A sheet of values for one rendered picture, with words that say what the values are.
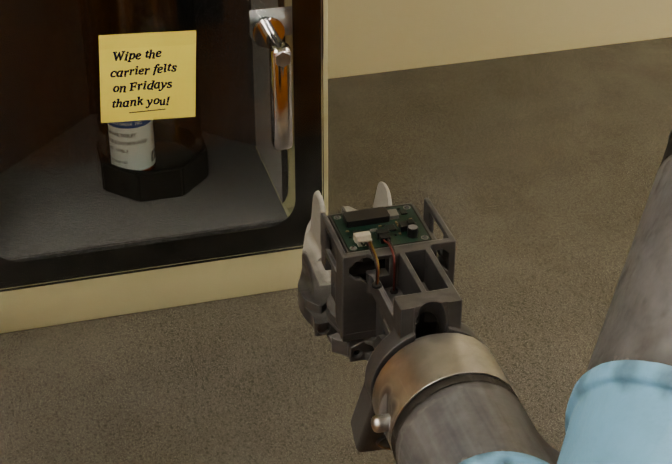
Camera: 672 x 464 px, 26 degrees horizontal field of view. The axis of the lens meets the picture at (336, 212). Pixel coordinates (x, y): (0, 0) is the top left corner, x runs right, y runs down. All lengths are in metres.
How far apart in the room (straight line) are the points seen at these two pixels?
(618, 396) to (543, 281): 0.91
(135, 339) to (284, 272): 0.15
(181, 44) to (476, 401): 0.49
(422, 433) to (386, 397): 0.05
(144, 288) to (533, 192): 0.42
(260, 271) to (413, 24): 0.51
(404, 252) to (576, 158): 0.69
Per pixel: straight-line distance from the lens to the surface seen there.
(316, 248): 0.96
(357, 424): 0.94
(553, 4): 1.77
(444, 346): 0.80
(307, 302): 0.92
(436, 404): 0.77
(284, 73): 1.13
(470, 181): 1.48
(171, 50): 1.16
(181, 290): 1.28
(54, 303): 1.27
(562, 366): 1.23
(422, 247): 0.86
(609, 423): 0.42
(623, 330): 0.43
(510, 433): 0.75
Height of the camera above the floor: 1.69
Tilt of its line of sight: 32 degrees down
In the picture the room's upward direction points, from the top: straight up
